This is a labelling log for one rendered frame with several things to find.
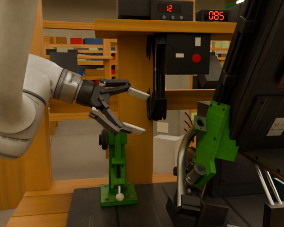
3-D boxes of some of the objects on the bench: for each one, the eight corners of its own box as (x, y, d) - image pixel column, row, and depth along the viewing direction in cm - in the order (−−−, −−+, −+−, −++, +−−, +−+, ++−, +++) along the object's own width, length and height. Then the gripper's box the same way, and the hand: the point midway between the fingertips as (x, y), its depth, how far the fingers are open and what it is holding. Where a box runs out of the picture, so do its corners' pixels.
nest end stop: (193, 217, 81) (200, 211, 77) (175, 214, 80) (181, 208, 76) (192, 213, 82) (200, 207, 78) (174, 210, 81) (181, 204, 77)
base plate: (425, 229, 81) (426, 223, 81) (58, 272, 64) (57, 265, 64) (316, 175, 122) (317, 171, 122) (74, 192, 105) (74, 188, 105)
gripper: (68, 118, 66) (146, 143, 71) (91, 53, 81) (154, 78, 86) (63, 132, 71) (135, 154, 77) (85, 69, 86) (144, 91, 92)
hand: (142, 113), depth 81 cm, fingers open, 13 cm apart
